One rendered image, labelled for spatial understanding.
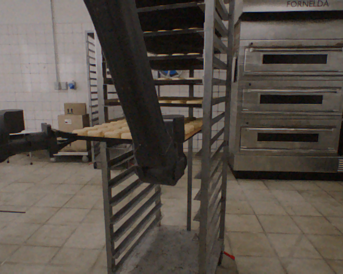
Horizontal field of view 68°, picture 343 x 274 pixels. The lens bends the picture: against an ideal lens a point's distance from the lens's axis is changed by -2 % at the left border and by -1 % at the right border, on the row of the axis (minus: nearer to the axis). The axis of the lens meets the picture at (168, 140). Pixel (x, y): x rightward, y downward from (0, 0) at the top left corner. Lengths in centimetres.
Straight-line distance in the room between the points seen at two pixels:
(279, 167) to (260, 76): 110
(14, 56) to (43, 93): 74
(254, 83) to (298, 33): 69
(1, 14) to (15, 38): 40
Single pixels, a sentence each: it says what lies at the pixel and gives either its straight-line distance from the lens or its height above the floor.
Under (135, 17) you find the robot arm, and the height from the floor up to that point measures 121.
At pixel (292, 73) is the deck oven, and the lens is 320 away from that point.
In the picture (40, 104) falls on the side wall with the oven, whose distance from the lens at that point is 474.
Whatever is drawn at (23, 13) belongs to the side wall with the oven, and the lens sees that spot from 494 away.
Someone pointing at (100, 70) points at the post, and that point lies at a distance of 113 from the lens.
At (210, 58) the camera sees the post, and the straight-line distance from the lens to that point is 96.
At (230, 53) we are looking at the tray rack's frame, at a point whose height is 131.
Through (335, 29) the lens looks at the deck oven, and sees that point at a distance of 351.
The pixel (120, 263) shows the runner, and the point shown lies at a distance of 147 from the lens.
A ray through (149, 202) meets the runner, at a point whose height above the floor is 41.
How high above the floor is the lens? 111
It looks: 11 degrees down
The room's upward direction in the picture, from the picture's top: straight up
